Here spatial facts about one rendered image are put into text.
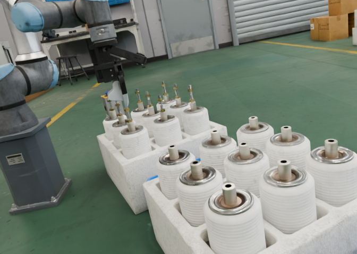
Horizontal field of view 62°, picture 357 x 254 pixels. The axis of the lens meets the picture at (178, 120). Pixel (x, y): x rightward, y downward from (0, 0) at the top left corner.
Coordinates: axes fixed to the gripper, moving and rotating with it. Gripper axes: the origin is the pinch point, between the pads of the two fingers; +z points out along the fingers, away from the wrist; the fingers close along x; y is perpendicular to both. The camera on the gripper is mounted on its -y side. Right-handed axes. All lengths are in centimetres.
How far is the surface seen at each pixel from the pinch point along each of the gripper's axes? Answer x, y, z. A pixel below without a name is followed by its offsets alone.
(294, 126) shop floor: -21, -74, 34
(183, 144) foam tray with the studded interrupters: 4.9, -14.3, 16.9
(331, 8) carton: -256, -303, -5
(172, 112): -13.4, -16.4, 10.5
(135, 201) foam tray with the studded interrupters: 9.0, 5.4, 29.7
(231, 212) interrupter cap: 57, -8, 9
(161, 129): 1.8, -8.6, 10.9
